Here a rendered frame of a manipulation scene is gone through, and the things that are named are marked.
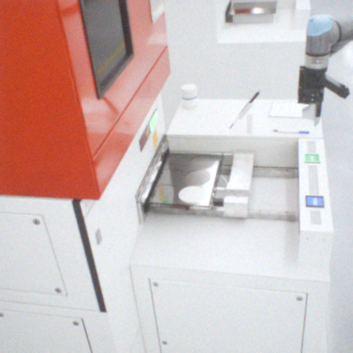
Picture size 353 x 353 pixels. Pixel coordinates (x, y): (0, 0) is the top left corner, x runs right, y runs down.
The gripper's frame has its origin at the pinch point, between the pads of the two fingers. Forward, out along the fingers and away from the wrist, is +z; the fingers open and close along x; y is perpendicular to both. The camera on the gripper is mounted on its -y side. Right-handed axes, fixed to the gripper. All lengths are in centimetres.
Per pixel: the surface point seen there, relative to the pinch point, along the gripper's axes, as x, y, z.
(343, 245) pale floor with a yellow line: -63, -25, 111
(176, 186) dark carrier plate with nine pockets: 13, 48, 21
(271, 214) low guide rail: 19.0, 13.8, 25.9
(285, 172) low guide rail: -8.0, 9.7, 26.2
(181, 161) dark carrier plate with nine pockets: -5, 50, 21
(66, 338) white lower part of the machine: 66, 75, 43
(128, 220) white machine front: 39, 58, 16
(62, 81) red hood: 66, 56, -42
